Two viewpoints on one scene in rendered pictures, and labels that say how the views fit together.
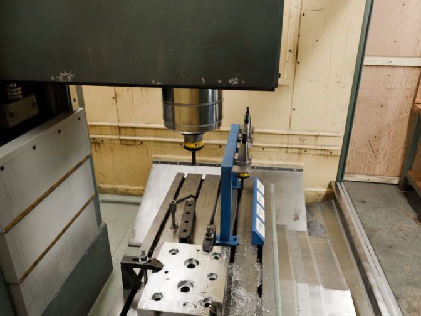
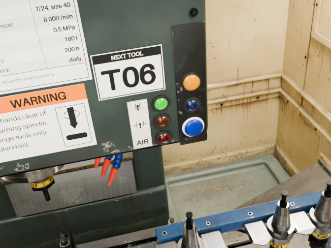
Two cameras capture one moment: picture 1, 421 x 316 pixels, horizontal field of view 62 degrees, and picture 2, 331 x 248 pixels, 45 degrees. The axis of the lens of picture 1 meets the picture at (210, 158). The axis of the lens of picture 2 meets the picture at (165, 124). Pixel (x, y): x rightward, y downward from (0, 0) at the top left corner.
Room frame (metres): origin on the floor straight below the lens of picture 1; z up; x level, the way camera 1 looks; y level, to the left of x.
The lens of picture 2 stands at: (0.95, -0.68, 1.96)
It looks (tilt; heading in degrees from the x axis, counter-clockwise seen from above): 34 degrees down; 73
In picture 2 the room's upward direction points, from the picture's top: 5 degrees counter-clockwise
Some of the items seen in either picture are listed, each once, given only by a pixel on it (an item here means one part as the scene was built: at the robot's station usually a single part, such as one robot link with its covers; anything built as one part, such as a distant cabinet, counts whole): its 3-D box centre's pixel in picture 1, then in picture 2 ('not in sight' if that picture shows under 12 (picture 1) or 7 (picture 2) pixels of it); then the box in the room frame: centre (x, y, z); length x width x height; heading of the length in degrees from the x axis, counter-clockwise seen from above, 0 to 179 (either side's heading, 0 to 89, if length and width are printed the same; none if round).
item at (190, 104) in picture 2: not in sight; (192, 105); (1.14, -0.20, 1.65); 0.02 x 0.01 x 0.02; 172
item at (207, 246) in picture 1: (208, 243); not in sight; (1.00, 0.00, 0.97); 0.13 x 0.03 x 0.15; 172
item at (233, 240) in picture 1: (225, 208); not in sight; (1.11, -0.06, 1.05); 0.10 x 0.05 x 0.30; 82
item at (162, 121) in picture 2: not in sight; (162, 121); (1.09, -0.19, 1.63); 0.02 x 0.01 x 0.02; 172
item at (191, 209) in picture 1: (187, 224); not in sight; (1.18, 0.09, 0.93); 0.26 x 0.05 x 0.06; 177
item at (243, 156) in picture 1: (244, 150); (190, 235); (1.16, -0.12, 1.26); 0.04 x 0.04 x 0.07
